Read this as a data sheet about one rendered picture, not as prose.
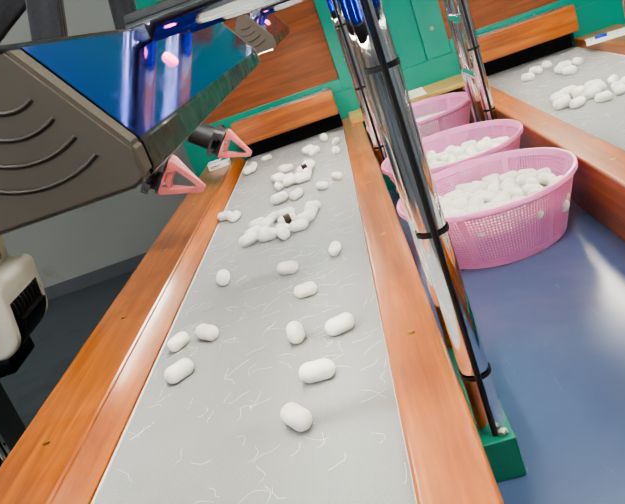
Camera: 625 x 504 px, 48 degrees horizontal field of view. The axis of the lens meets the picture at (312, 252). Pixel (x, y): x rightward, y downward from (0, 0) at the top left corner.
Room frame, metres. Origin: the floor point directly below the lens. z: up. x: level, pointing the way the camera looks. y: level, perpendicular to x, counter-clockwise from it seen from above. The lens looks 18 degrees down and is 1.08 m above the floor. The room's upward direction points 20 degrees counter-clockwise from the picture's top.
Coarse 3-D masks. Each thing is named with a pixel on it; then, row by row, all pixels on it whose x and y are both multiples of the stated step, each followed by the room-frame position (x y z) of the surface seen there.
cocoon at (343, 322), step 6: (336, 318) 0.73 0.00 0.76; (342, 318) 0.73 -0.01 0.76; (348, 318) 0.73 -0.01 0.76; (330, 324) 0.73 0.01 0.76; (336, 324) 0.72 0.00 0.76; (342, 324) 0.72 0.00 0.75; (348, 324) 0.72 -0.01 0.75; (330, 330) 0.72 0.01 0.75; (336, 330) 0.72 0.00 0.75; (342, 330) 0.72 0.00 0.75
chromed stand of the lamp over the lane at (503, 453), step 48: (192, 0) 0.51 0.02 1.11; (240, 0) 0.51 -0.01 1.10; (384, 48) 0.50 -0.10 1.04; (384, 96) 0.50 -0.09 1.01; (384, 144) 0.66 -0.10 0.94; (432, 192) 0.50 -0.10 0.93; (432, 240) 0.50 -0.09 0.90; (432, 288) 0.65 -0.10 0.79; (480, 384) 0.49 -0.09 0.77; (480, 432) 0.51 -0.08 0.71
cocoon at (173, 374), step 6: (180, 360) 0.77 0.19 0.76; (186, 360) 0.77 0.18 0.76; (174, 366) 0.76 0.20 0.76; (180, 366) 0.76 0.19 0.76; (186, 366) 0.76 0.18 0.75; (192, 366) 0.77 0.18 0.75; (168, 372) 0.75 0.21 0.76; (174, 372) 0.75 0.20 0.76; (180, 372) 0.76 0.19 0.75; (186, 372) 0.76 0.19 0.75; (168, 378) 0.75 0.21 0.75; (174, 378) 0.75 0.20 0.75; (180, 378) 0.75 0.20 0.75
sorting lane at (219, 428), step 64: (256, 192) 1.60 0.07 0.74; (320, 192) 1.39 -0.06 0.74; (256, 256) 1.13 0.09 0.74; (320, 256) 1.01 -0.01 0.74; (192, 320) 0.94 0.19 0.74; (256, 320) 0.86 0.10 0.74; (320, 320) 0.79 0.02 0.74; (192, 384) 0.74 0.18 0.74; (256, 384) 0.68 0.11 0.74; (320, 384) 0.63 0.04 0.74; (384, 384) 0.59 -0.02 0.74; (128, 448) 0.65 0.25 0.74; (192, 448) 0.60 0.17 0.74; (256, 448) 0.56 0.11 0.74; (320, 448) 0.53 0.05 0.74; (384, 448) 0.50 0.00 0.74
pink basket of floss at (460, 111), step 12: (444, 96) 1.79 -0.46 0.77; (456, 96) 1.76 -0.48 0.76; (420, 108) 1.82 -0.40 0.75; (432, 108) 1.81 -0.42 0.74; (444, 108) 1.79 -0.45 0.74; (456, 108) 1.59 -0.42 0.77; (468, 108) 1.64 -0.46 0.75; (432, 120) 1.58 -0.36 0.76; (444, 120) 1.58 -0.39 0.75; (456, 120) 1.60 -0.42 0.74; (468, 120) 1.65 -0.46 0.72; (420, 132) 1.59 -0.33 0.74; (432, 132) 1.59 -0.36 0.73
